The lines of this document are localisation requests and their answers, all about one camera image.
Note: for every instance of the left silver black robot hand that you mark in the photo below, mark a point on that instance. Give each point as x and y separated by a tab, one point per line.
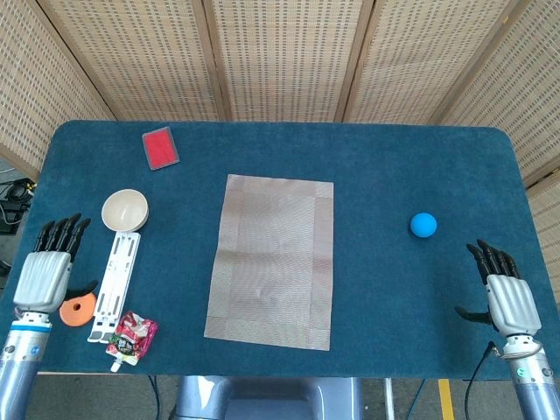
41	280

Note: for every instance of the blue ball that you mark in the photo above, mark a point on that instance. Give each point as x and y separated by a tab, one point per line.
423	226

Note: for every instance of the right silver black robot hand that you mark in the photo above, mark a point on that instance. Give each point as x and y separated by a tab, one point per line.
514	304

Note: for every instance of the blue table cloth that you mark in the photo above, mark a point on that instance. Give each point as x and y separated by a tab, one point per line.
394	175

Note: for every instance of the beige bowl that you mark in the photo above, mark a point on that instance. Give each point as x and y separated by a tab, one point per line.
125	211

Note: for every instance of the blue-grey robot torso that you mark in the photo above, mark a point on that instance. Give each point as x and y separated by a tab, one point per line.
267	400

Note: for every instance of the black floor equipment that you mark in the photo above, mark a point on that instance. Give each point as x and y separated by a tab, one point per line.
15	197

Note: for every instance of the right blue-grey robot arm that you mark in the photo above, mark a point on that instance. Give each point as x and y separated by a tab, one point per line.
536	389

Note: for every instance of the red drink pouch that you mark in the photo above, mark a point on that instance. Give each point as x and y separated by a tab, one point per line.
131	339

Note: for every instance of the beige woven placemat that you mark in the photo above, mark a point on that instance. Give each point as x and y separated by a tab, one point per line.
271	262

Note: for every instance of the white folding stand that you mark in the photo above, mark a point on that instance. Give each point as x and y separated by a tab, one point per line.
114	284

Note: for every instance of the red flat card case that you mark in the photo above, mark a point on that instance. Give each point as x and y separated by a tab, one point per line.
160	148

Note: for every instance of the bamboo folding screen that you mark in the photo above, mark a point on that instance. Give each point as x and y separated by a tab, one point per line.
284	57

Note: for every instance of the metal table leg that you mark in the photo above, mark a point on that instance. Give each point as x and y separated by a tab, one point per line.
389	398

